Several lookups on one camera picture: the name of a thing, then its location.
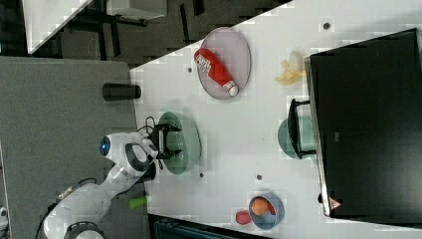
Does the green clamp handle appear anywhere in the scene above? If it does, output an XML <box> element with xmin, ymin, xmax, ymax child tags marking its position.
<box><xmin>128</xmin><ymin>196</ymin><xmax>147</xmax><ymax>210</ymax></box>

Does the green cup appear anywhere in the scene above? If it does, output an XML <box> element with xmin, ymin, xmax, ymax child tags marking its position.
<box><xmin>278</xmin><ymin>117</ymin><xmax>316</xmax><ymax>159</ymax></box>

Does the red fruit in bowl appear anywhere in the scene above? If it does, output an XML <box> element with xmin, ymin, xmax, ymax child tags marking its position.
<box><xmin>267</xmin><ymin>202</ymin><xmax>276</xmax><ymax>215</ymax></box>

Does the peeled yellow banana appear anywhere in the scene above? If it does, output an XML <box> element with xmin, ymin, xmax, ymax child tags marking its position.
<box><xmin>276</xmin><ymin>51</ymin><xmax>306</xmax><ymax>86</ymax></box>

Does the grey round plate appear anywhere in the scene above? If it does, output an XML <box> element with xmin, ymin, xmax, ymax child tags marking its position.
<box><xmin>196</xmin><ymin>27</ymin><xmax>251</xmax><ymax>100</ymax></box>

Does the white side table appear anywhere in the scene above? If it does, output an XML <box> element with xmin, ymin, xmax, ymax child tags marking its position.
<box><xmin>22</xmin><ymin>0</ymin><xmax>93</xmax><ymax>55</ymax></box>

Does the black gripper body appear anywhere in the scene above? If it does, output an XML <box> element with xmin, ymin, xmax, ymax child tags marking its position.
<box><xmin>148</xmin><ymin>123</ymin><xmax>168</xmax><ymax>159</ymax></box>

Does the black cylinder lower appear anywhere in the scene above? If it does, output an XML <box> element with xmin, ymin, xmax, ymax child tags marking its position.
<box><xmin>136</xmin><ymin>162</ymin><xmax>156</xmax><ymax>183</ymax></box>

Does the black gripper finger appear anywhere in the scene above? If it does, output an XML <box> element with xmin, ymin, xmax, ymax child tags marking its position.
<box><xmin>166</xmin><ymin>124</ymin><xmax>181</xmax><ymax>131</ymax></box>
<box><xmin>163</xmin><ymin>149</ymin><xmax>181</xmax><ymax>159</ymax></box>

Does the black cylinder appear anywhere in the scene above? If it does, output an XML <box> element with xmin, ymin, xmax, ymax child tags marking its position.
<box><xmin>103</xmin><ymin>83</ymin><xmax>141</xmax><ymax>102</ymax></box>
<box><xmin>136</xmin><ymin>162</ymin><xmax>156</xmax><ymax>183</ymax></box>

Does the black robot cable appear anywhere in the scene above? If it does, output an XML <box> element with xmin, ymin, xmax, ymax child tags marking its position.
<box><xmin>136</xmin><ymin>116</ymin><xmax>165</xmax><ymax>171</ymax></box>

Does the green plastic strainer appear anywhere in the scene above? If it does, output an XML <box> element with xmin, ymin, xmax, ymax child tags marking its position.
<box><xmin>159</xmin><ymin>112</ymin><xmax>201</xmax><ymax>174</ymax></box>

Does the red ketchup bottle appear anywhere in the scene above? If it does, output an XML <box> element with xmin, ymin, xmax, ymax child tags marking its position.
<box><xmin>194</xmin><ymin>48</ymin><xmax>239</xmax><ymax>97</ymax></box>

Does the blue bowl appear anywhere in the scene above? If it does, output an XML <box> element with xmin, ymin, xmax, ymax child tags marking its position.
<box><xmin>248</xmin><ymin>191</ymin><xmax>285</xmax><ymax>230</ymax></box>

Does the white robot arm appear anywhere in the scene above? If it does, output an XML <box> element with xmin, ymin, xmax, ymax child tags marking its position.
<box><xmin>43</xmin><ymin>123</ymin><xmax>181</xmax><ymax>239</ymax></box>

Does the red round fruit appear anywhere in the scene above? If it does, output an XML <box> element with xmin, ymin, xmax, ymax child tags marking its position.
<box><xmin>235</xmin><ymin>210</ymin><xmax>251</xmax><ymax>225</ymax></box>

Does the orange fruit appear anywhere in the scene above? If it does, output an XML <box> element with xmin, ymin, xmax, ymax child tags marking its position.
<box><xmin>252</xmin><ymin>197</ymin><xmax>269</xmax><ymax>216</ymax></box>

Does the black cylinder upper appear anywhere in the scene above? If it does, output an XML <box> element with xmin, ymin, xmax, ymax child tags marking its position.
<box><xmin>103</xmin><ymin>83</ymin><xmax>141</xmax><ymax>102</ymax></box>

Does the black toaster oven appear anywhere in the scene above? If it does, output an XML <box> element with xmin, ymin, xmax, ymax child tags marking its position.
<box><xmin>288</xmin><ymin>28</ymin><xmax>422</xmax><ymax>228</ymax></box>

